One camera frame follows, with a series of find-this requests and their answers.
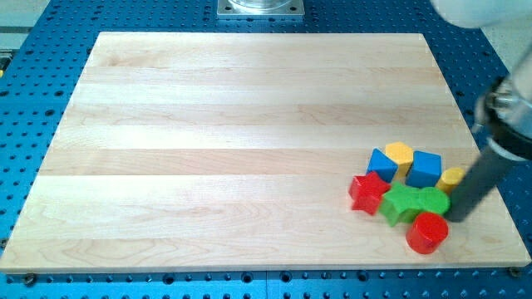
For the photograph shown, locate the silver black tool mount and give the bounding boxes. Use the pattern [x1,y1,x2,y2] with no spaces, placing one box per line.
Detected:
[475,76,531,160]

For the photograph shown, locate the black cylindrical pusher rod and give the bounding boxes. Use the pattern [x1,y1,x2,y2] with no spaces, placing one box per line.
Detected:
[445,145,516,223]

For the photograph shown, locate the blue cube block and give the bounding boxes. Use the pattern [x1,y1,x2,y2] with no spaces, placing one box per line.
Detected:
[406,150,442,188]

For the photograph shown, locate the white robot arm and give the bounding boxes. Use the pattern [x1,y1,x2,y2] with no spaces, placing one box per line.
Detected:
[431,0,531,223]

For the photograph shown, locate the yellow hexagon block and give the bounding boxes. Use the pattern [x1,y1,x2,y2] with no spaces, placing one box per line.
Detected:
[385,142,414,179]

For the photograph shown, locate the yellow cylinder block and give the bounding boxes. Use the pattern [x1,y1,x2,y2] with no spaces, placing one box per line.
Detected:
[436,167,466,194]

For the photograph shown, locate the green cylinder block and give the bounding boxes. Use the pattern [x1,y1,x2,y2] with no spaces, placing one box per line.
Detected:
[418,187,451,215]

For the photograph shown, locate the red cylinder block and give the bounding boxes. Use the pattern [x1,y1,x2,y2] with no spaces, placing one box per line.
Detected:
[406,212,449,254]

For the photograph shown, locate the green star block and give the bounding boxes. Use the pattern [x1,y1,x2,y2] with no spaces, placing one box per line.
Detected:
[379,182,422,227]

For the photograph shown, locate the blue triangular prism block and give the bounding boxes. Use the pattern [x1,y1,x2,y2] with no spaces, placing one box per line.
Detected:
[366,149,399,183]

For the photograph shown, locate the red star block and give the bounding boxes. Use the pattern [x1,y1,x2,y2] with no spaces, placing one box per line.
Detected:
[348,171,391,215]

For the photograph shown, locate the light wooden board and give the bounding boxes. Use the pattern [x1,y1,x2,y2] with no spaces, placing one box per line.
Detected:
[1,32,530,274]

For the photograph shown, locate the blue perforated table plate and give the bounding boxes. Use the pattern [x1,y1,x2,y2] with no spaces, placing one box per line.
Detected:
[1,0,531,298]

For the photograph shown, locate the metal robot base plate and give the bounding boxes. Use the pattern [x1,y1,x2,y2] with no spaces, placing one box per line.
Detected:
[217,0,305,17]

